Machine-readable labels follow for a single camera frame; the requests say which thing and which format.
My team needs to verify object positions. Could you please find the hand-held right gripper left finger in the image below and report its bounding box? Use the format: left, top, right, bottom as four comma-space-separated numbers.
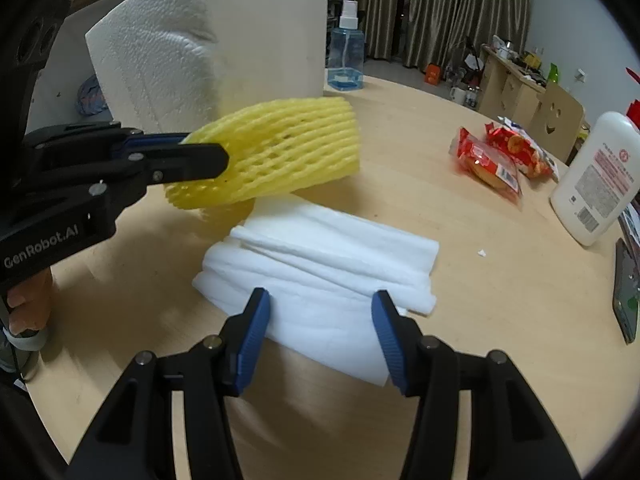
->
65, 287, 272, 480

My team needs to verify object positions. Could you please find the white foam box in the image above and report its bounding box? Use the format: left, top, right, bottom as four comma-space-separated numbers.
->
85, 0, 330, 133

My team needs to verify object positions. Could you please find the yellow foam fruit net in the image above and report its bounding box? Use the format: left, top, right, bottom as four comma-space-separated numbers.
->
164, 96, 362, 211

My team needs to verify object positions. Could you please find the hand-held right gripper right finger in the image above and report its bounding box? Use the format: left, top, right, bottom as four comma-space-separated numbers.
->
371, 290, 583, 480

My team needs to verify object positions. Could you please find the clear blue spray bottle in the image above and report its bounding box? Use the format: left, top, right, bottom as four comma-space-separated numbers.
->
327, 1, 364, 91

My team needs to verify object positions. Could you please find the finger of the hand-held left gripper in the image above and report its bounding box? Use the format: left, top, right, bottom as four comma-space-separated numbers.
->
89, 142, 231, 222
22, 122, 188, 172

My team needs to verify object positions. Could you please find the blue plaid quilt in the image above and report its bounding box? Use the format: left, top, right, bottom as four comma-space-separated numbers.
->
75, 74, 108, 116

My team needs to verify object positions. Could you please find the light wooden desk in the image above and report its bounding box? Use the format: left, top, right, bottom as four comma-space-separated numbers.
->
479, 44, 551, 122

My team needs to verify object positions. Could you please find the wooden chair with smile cutout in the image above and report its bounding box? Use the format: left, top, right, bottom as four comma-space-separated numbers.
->
529, 82, 585, 163

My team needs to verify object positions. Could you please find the person's left hand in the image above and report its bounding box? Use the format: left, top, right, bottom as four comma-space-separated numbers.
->
7, 266, 53, 336

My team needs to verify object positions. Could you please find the white foam sheet stack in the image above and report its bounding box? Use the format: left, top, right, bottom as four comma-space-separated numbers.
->
192, 195, 441, 388

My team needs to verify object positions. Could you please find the black smartphone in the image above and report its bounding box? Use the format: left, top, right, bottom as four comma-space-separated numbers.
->
612, 239, 640, 345

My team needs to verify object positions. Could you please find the beige curtain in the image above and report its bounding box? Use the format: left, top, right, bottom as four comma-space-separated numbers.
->
405, 0, 531, 71
352, 0, 416, 61

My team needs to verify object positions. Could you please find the white lotion bottle red pump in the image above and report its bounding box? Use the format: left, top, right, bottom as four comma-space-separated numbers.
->
550, 67, 640, 247

